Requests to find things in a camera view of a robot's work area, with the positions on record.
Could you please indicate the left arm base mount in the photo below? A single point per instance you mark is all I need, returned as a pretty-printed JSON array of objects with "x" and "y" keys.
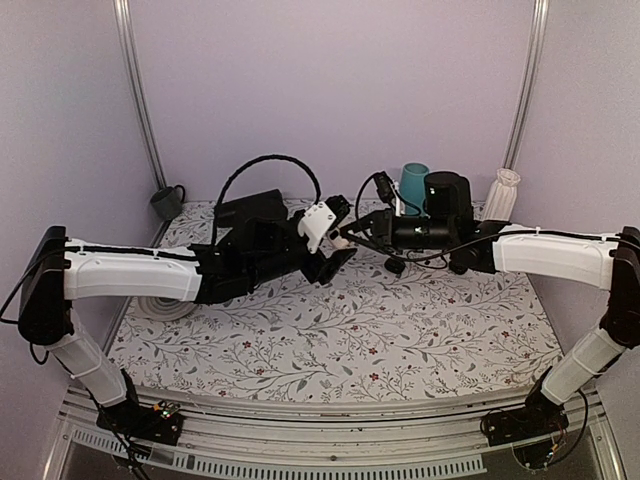
[{"x": 161, "y": 423}]

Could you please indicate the front aluminium rail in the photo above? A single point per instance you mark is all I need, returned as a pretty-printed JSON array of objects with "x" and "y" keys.
[{"x": 415, "y": 439}]

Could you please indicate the white spiral plate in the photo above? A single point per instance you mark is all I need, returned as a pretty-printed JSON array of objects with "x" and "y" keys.
[{"x": 162, "y": 309}]

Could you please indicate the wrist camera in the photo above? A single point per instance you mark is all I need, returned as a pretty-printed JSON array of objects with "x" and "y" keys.
[
  {"x": 314, "y": 225},
  {"x": 387, "y": 191}
]

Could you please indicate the cream earbud charging case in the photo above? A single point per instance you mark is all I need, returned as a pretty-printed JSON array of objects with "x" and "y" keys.
[{"x": 341, "y": 243}]

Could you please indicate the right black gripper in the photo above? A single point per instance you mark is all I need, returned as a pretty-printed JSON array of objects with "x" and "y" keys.
[{"x": 382, "y": 227}]

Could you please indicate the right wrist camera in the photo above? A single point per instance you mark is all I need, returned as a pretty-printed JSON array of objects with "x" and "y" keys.
[{"x": 387, "y": 191}]

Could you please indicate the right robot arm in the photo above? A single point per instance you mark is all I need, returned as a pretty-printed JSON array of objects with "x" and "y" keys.
[{"x": 607, "y": 261}]

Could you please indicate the grey mug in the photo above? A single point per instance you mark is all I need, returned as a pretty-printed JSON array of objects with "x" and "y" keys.
[{"x": 167, "y": 202}]

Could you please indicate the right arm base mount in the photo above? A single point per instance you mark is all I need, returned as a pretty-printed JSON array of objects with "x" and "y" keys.
[{"x": 537, "y": 417}]

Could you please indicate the black earbud case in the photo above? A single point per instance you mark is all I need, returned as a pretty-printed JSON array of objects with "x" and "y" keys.
[{"x": 394, "y": 266}]

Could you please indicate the right aluminium frame post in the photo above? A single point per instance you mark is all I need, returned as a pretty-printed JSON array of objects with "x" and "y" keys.
[{"x": 531, "y": 67}]

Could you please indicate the white pleated vase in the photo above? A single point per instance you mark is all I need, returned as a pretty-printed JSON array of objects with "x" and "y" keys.
[{"x": 502, "y": 196}]

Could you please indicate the aluminium frame post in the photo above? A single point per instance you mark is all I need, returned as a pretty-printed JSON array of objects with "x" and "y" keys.
[
  {"x": 531, "y": 67},
  {"x": 125, "y": 30}
]

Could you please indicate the left aluminium frame post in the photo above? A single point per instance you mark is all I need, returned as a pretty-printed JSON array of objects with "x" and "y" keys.
[{"x": 125, "y": 30}]

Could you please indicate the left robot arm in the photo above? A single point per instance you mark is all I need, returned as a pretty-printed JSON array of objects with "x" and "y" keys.
[{"x": 63, "y": 270}]

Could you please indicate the black oval case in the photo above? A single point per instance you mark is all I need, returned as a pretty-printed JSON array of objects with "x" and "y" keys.
[{"x": 457, "y": 268}]

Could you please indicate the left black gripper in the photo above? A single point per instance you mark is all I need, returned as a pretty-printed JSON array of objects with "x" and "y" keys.
[{"x": 326, "y": 269}]

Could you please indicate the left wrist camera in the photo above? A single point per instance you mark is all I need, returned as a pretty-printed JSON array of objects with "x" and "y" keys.
[{"x": 314, "y": 225}]

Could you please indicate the teal plastic cup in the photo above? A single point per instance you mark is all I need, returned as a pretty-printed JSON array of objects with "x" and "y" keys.
[{"x": 412, "y": 188}]

